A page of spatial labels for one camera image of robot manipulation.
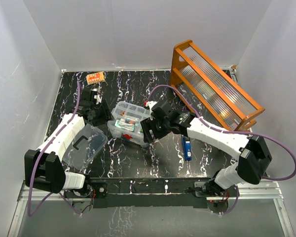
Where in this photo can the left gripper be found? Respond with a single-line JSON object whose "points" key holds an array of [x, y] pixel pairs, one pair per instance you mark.
{"points": [[106, 116]]}

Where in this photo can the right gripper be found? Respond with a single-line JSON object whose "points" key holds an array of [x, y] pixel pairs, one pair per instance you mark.
{"points": [[148, 124]]}

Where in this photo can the clear first aid box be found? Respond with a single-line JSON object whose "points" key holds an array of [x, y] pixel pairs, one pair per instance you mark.
{"points": [[136, 137]]}

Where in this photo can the clear tray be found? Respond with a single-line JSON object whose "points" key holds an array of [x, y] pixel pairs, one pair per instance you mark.
{"points": [[131, 111]]}

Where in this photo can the clear box lid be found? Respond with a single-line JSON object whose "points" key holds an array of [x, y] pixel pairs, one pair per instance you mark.
{"points": [[86, 145]]}

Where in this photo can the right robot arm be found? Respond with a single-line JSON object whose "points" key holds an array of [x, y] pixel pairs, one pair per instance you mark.
{"points": [[251, 152]]}

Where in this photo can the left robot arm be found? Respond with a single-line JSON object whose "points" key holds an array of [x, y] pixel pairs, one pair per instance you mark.
{"points": [[44, 166]]}

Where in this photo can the blue thermometer case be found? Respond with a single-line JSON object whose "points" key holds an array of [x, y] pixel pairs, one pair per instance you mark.
{"points": [[187, 148]]}

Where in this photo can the orange pill blister pack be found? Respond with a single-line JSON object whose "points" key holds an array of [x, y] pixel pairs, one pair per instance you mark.
{"points": [[95, 78]]}

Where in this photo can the orange wooden shelf rack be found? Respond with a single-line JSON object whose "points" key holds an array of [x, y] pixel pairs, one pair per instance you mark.
{"points": [[200, 81]]}

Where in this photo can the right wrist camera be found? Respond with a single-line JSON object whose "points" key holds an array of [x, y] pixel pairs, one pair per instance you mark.
{"points": [[149, 105]]}

